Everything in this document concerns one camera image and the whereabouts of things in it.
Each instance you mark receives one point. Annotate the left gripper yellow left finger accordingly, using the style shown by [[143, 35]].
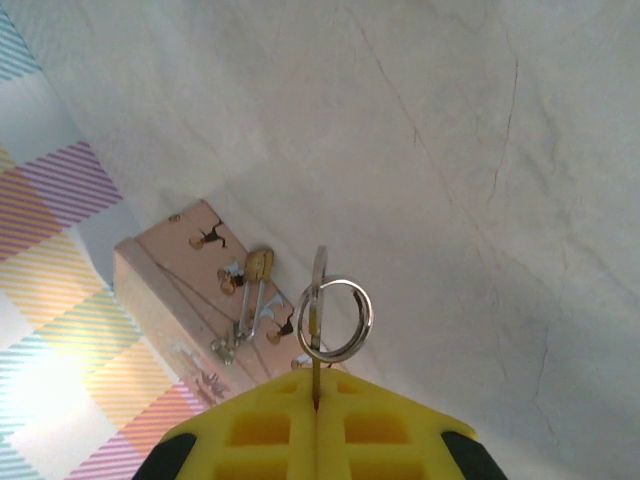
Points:
[[255, 430]]

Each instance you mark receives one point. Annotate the brass padlock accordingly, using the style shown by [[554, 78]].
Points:
[[258, 265]]

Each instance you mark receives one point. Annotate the pink tin box with couple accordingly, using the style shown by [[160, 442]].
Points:
[[165, 280]]

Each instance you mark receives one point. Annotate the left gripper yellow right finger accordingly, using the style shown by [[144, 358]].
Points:
[[380, 430]]

